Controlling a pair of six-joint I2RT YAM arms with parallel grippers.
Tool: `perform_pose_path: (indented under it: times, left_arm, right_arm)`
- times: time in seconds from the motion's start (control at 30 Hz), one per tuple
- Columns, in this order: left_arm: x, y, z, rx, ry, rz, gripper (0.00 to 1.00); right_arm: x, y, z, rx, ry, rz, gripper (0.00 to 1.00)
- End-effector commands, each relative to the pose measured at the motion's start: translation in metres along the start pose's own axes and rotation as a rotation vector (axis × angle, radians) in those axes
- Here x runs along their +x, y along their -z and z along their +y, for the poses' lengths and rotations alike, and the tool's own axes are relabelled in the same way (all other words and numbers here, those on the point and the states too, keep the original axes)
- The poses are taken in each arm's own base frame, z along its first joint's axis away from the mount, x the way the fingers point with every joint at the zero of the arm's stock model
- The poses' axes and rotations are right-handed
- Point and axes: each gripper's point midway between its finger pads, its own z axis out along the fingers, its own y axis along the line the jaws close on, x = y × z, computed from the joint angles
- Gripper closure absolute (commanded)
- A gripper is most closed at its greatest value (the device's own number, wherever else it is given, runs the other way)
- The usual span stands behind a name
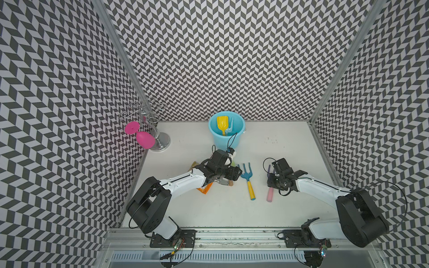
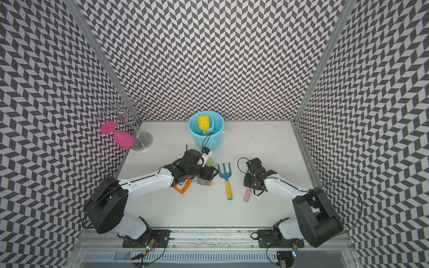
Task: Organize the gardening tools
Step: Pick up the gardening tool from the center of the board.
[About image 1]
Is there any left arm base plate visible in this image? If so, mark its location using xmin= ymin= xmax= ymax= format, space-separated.
xmin=150 ymin=229 xmax=197 ymax=249

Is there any Fox's candy bag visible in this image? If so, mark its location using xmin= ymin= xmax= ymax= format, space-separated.
xmin=191 ymin=161 xmax=213 ymax=194

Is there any light blue plastic bucket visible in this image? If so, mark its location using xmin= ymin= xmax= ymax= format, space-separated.
xmin=208 ymin=111 xmax=246 ymax=150

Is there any teal rake yellow handle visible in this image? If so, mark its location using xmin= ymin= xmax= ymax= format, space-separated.
xmin=241 ymin=163 xmax=256 ymax=201

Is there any purple rake pink handle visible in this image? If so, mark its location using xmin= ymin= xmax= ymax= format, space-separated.
xmin=267 ymin=165 xmax=275 ymax=203

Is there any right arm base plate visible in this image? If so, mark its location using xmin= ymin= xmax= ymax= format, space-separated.
xmin=277 ymin=230 xmax=332 ymax=249

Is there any pink wine glass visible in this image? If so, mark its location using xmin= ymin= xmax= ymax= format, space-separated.
xmin=125 ymin=121 xmax=155 ymax=149

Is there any aluminium front rail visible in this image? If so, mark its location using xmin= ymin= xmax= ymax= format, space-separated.
xmin=94 ymin=227 xmax=390 ymax=268

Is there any light blue hand rake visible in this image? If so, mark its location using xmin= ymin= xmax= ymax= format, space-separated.
xmin=225 ymin=117 xmax=234 ymax=136

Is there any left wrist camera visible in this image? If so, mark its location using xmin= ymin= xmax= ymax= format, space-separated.
xmin=225 ymin=147 xmax=236 ymax=166

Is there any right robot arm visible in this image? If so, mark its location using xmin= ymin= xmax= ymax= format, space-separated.
xmin=266 ymin=158 xmax=389 ymax=248

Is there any chrome glass rack stand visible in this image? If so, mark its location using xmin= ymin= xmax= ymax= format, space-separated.
xmin=119 ymin=101 xmax=171 ymax=153

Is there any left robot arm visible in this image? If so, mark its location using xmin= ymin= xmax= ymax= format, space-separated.
xmin=126 ymin=147 xmax=242 ymax=240

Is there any pink spray bottle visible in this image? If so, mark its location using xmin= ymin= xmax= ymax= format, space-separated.
xmin=215 ymin=178 xmax=230 ymax=186

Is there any yellow trowel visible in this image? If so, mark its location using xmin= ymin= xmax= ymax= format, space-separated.
xmin=217 ymin=116 xmax=229 ymax=136

